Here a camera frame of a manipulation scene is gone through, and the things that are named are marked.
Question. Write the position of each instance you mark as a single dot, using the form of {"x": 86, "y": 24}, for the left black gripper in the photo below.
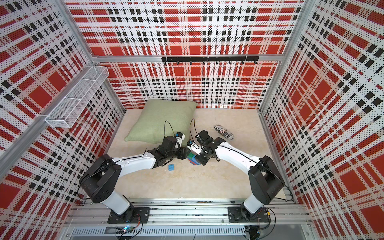
{"x": 184, "y": 155}

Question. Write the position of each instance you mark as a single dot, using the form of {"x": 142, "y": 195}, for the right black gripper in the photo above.
{"x": 202, "y": 161}

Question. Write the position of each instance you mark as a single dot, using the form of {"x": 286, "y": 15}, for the blue 2x4 lego brick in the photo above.
{"x": 193, "y": 162}

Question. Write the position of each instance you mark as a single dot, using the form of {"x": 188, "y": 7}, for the light blue 2x2 brick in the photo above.
{"x": 171, "y": 167}

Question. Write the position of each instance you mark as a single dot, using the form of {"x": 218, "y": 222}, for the green 2x4 lego brick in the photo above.
{"x": 191, "y": 156}

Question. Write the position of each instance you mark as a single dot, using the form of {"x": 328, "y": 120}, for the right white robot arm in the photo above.
{"x": 264, "y": 176}

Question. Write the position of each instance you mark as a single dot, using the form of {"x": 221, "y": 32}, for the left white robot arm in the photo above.
{"x": 100, "y": 180}

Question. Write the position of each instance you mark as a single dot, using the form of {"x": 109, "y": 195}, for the silver remote control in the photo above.
{"x": 224, "y": 132}

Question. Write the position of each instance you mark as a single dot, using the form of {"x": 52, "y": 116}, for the green square cushion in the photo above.
{"x": 162, "y": 118}

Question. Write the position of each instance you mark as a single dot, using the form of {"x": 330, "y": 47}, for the green circuit board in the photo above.
{"x": 124, "y": 230}

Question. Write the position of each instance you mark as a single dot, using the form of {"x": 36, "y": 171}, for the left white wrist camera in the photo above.
{"x": 180, "y": 138}

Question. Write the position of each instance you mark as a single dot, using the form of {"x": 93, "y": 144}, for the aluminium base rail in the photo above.
{"x": 166, "y": 219}

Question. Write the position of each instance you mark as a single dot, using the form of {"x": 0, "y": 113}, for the black wall hook rail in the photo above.
{"x": 241, "y": 59}

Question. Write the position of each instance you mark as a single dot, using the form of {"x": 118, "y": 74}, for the white wire mesh basket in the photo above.
{"x": 69, "y": 109}

